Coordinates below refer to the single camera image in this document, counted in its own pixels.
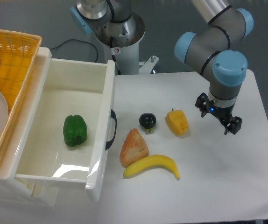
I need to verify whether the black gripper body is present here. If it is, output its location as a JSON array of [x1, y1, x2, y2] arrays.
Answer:
[[207, 100, 235, 121]]

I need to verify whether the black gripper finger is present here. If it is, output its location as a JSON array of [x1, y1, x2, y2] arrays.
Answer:
[[195, 93, 209, 118], [223, 116, 242, 135]]

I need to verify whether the black top drawer handle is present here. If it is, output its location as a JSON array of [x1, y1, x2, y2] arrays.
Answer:
[[105, 109, 117, 150]]

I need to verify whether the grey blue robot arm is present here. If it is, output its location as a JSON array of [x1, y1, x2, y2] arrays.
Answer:
[[70, 0, 254, 134]]

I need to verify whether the white drawer cabinet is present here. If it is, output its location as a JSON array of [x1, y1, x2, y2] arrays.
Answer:
[[0, 47, 58, 206]]

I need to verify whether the yellow bell pepper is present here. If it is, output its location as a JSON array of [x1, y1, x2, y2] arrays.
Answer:
[[165, 109, 189, 136]]

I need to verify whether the black round fruit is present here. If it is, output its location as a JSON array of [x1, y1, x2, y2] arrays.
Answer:
[[139, 113, 157, 134]]

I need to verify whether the yellow banana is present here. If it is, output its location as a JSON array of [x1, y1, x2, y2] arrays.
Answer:
[[123, 154, 180, 180]]

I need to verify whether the orange peeled segment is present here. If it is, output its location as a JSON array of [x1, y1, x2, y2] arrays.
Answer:
[[120, 128, 149, 168]]

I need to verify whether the green bell pepper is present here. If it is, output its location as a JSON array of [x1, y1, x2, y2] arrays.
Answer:
[[63, 114, 88, 147]]

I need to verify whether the orange woven basket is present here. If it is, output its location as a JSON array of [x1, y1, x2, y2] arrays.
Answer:
[[0, 29, 42, 149]]

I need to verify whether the metal table bracket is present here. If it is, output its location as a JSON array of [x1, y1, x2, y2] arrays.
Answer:
[[139, 55, 160, 75]]

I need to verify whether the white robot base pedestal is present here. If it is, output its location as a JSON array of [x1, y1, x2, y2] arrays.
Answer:
[[95, 13, 145, 75]]

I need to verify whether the black cable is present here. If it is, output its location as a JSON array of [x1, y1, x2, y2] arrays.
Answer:
[[49, 39, 99, 63]]

